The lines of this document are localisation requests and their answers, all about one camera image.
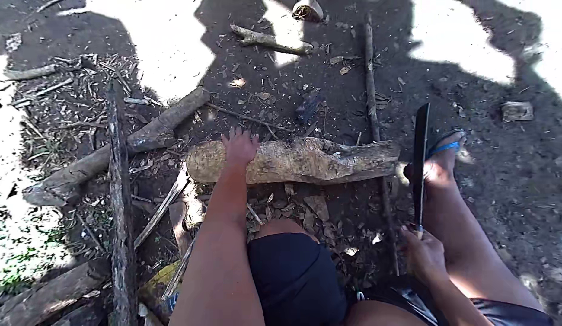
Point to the person's left hand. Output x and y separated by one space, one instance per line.
241 149

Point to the person's right hand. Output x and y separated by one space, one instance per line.
426 256

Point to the person's left middle finger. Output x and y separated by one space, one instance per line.
239 132

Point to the person's left little finger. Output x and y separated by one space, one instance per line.
225 139

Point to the person's left ring finger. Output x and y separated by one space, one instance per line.
232 133

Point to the person's left thumb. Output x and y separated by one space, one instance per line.
255 139

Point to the person's right fingers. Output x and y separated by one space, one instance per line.
410 235

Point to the person's left index finger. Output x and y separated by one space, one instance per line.
247 136

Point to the thick peeled pale log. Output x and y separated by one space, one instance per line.
290 163

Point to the machete with black blade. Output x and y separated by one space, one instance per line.
420 158

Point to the person's left forearm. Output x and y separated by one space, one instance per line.
221 235

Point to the person's right forearm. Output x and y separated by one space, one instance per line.
457 299

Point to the thin dark twig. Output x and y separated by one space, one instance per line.
249 118

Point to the long thick brown log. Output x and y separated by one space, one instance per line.
149 131

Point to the pale split wood stick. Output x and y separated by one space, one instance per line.
165 206

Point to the flat brown wood chip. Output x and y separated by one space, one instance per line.
318 207

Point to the brown wood plank piece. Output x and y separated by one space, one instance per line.
178 222

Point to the short forked branch piece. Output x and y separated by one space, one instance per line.
272 41

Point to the person's legs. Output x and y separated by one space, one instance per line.
294 276

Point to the long thin brown pole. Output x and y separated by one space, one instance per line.
370 90

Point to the pile of wood chips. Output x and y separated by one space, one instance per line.
88 108

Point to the long pale splintered stick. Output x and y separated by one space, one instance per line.
177 275

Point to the short pale hollow stump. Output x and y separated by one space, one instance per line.
313 6

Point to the small square wood block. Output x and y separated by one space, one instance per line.
517 111

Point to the short grey branch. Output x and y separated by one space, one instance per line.
32 73

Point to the thick grey-brown log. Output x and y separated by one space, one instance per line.
54 289

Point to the dark weathered wooden post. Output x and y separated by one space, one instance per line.
120 190

